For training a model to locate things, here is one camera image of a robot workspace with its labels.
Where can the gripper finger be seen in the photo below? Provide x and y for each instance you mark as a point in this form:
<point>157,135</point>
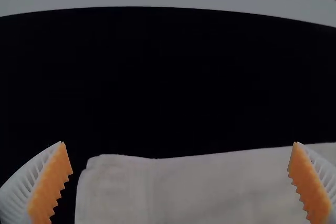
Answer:
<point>44,190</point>
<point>307,182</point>

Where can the pale towel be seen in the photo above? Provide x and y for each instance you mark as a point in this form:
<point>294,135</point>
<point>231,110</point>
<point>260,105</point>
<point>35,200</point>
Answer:
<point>183,190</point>

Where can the black mat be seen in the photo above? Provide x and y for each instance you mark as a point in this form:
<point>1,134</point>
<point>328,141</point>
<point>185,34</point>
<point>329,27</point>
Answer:
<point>168,77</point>

